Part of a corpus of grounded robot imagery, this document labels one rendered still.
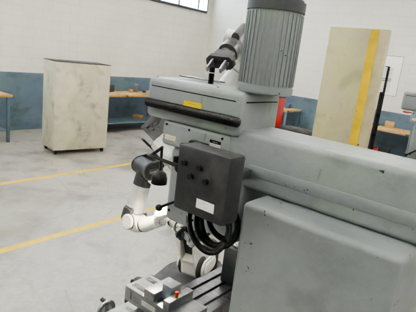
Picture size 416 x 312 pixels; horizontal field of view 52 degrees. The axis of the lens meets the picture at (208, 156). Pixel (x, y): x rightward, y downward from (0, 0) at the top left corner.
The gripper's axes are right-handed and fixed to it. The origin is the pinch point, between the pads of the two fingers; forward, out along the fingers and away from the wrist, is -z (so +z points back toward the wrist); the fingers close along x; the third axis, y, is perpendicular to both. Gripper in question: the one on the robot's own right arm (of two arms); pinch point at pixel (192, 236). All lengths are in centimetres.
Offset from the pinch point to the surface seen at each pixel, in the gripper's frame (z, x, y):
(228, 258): 12.6, 27.0, 20.1
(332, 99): 93, 147, -54
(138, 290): 4.9, -20.3, 25.9
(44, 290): 175, -41, 126
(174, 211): -1.2, -10.4, -12.8
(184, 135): -4.2, -11.0, -45.5
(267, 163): -38, 6, -44
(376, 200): -71, 21, -43
